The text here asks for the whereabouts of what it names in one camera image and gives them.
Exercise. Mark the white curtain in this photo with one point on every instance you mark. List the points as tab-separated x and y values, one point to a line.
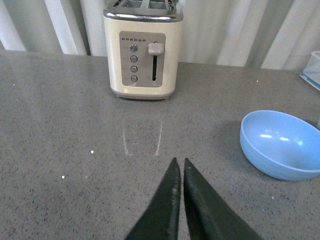
267	34

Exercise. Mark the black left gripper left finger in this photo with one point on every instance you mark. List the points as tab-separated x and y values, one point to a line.
160	220

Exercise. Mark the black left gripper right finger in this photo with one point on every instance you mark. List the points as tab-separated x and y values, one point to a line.
208	216

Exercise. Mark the clear plastic food container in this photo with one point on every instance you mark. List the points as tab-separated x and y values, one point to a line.
311	73

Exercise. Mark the cream two-slot toaster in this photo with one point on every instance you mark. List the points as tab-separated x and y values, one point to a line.
143	42

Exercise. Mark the blue plastic bowl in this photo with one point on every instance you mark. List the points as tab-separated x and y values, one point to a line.
281	145

